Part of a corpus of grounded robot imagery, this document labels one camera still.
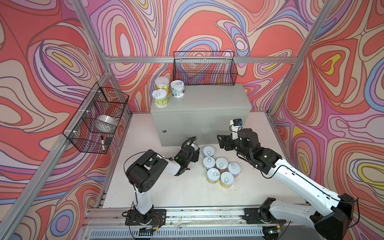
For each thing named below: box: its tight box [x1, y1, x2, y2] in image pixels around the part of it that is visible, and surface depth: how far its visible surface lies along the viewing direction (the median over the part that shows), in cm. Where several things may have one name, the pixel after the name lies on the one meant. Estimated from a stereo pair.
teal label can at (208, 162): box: [202, 156, 216, 171], surface depth 89 cm
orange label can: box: [215, 157, 229, 170], surface depth 88 cm
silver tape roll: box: [96, 114, 119, 129], surface depth 73 cm
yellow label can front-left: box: [206, 167, 221, 185], surface depth 84 cm
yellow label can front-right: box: [219, 171, 235, 189], surface depth 82 cm
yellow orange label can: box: [154, 76, 171, 97], surface depth 77 cm
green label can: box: [152, 89, 168, 108], surface depth 74 cm
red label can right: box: [228, 162, 241, 178], surface depth 86 cm
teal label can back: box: [202, 146, 215, 158], surface depth 93 cm
